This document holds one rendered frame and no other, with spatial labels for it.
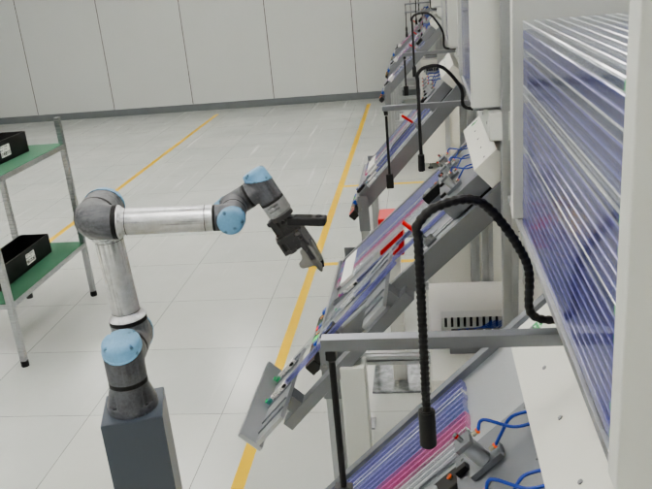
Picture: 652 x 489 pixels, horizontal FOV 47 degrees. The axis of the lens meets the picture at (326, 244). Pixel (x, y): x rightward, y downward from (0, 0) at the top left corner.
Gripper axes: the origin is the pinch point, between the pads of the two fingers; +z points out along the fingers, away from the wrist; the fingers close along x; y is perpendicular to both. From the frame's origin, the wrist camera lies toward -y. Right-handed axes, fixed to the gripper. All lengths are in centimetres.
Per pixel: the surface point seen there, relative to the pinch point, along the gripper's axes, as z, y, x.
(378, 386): 83, 34, -78
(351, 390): 17, -5, 52
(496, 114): -19, -66, 25
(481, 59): -32, -69, 22
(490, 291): 50, -34, -39
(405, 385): 88, 24, -78
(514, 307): 29, -46, 25
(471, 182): -5, -52, 17
